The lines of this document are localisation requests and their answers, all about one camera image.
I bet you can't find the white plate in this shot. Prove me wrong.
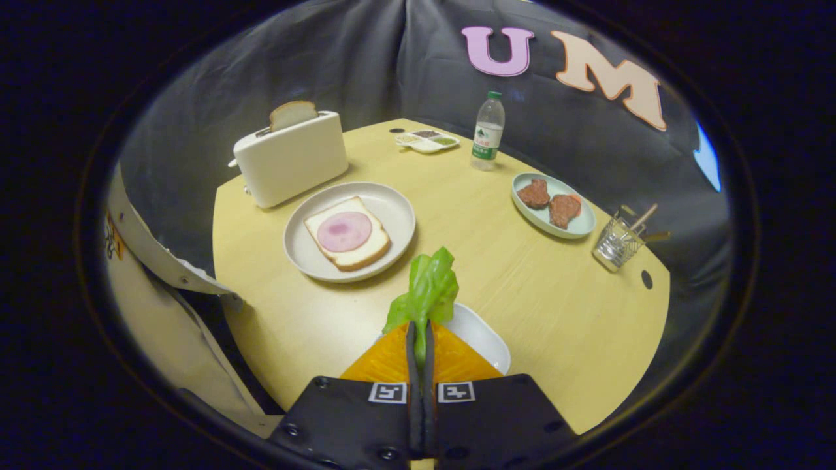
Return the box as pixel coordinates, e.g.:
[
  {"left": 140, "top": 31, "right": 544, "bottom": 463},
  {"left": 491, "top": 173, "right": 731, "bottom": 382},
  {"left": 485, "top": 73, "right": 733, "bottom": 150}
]
[{"left": 372, "top": 302, "right": 512, "bottom": 376}]

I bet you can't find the reddish brown meat patty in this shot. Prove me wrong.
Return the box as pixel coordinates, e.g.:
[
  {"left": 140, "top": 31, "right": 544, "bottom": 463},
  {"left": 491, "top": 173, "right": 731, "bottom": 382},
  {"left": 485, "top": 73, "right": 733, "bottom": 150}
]
[{"left": 549, "top": 193, "right": 583, "bottom": 230}]

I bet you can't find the clear wire utensil holder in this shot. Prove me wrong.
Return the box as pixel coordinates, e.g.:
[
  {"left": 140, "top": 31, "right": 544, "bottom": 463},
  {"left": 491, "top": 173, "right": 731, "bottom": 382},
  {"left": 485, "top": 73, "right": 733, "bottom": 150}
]
[{"left": 592, "top": 208, "right": 647, "bottom": 273}]

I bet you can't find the round beige plate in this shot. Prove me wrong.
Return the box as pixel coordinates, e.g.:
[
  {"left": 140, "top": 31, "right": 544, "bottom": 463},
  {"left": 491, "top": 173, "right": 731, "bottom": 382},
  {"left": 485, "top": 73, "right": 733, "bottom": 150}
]
[{"left": 283, "top": 181, "right": 417, "bottom": 283}]

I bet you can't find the black backdrop cloth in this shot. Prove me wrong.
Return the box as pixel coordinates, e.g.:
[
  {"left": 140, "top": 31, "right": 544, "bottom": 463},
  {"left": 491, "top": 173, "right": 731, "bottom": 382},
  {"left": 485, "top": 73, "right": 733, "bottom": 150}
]
[{"left": 121, "top": 0, "right": 735, "bottom": 314}]

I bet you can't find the light blue plate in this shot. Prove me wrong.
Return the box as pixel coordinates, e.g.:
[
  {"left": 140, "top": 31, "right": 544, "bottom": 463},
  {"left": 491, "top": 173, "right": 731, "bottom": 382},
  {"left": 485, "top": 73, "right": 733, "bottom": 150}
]
[{"left": 511, "top": 172, "right": 596, "bottom": 240}]

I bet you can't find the green lettuce leaf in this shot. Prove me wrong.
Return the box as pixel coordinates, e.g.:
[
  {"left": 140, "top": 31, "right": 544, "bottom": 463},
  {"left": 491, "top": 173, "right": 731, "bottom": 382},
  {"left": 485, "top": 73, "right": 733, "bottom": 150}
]
[{"left": 382, "top": 246, "right": 460, "bottom": 366}]

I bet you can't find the white divided seasoning tray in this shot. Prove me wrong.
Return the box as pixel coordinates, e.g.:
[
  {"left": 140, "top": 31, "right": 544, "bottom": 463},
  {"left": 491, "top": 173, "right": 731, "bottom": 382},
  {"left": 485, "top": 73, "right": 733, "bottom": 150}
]
[{"left": 394, "top": 129, "right": 460, "bottom": 154}]

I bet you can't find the pink ham slice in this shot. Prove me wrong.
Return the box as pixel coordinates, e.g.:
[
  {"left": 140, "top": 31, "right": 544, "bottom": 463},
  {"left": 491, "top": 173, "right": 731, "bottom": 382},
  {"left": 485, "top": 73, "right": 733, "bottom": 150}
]
[{"left": 317, "top": 211, "right": 373, "bottom": 253}]

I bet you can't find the person's beige clothing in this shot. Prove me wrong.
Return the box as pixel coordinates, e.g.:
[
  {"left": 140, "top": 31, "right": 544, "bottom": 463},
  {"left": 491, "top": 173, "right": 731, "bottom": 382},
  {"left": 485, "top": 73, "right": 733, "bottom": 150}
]
[{"left": 104, "top": 166, "right": 285, "bottom": 439}]

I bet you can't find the white toaster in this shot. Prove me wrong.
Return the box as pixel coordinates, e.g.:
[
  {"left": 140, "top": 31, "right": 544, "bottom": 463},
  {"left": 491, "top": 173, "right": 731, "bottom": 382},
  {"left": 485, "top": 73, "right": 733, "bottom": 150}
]
[{"left": 227, "top": 111, "right": 349, "bottom": 210}]

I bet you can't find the dark brown meat patty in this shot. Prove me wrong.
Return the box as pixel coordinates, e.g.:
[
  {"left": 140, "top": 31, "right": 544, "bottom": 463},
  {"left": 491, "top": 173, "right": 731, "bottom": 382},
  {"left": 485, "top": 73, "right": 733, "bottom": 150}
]
[{"left": 517, "top": 178, "right": 551, "bottom": 210}]

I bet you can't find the toasted bread slice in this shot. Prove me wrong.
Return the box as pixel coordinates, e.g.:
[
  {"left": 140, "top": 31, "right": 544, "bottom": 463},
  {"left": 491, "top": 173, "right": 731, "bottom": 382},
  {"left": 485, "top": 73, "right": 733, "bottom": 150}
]
[{"left": 269, "top": 100, "right": 319, "bottom": 131}]

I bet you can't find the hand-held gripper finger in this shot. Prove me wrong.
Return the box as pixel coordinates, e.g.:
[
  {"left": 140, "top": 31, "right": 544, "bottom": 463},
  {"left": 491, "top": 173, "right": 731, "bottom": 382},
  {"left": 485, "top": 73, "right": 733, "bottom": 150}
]
[
  {"left": 422, "top": 321, "right": 579, "bottom": 470},
  {"left": 266, "top": 321, "right": 422, "bottom": 470}
]

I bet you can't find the white bread slice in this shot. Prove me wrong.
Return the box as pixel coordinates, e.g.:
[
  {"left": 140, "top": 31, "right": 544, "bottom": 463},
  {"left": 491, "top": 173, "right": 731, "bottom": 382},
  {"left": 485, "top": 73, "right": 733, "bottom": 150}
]
[{"left": 304, "top": 196, "right": 391, "bottom": 272}]

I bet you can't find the clear plastic water bottle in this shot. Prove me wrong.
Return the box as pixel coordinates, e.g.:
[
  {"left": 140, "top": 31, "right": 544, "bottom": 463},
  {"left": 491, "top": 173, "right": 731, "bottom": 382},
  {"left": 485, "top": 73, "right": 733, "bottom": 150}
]
[{"left": 470, "top": 91, "right": 506, "bottom": 172}]

